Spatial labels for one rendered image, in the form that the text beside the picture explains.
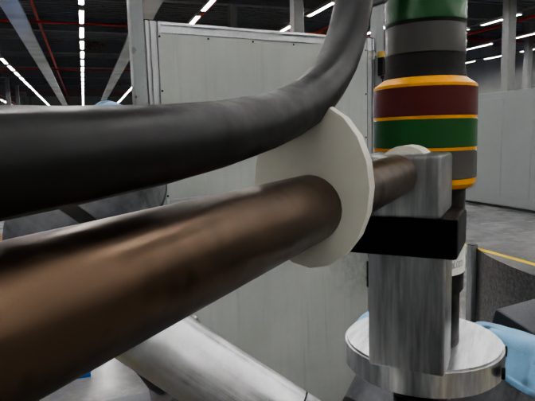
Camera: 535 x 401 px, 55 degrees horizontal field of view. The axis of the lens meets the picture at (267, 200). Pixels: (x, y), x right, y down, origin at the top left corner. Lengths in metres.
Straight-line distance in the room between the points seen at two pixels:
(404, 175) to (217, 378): 0.39
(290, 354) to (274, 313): 0.23
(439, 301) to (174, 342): 0.36
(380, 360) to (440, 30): 0.13
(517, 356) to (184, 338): 0.30
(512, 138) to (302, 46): 8.70
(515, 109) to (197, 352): 10.39
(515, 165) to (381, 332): 10.57
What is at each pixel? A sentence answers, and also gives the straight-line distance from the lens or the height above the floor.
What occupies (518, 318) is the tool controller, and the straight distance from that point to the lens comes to 0.97.
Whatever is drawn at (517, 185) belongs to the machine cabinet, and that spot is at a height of 0.47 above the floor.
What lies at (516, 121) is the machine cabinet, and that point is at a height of 1.67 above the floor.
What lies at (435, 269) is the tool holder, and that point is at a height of 1.51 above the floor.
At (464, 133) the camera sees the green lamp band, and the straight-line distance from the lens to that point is 0.22.
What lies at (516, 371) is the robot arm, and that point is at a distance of 0.51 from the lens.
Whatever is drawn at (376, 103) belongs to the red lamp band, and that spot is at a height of 1.57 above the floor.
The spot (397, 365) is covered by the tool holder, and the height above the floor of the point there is 1.47.
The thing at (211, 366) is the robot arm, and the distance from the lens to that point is 0.53.
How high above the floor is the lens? 1.56
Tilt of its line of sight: 7 degrees down
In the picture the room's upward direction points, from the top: 2 degrees counter-clockwise
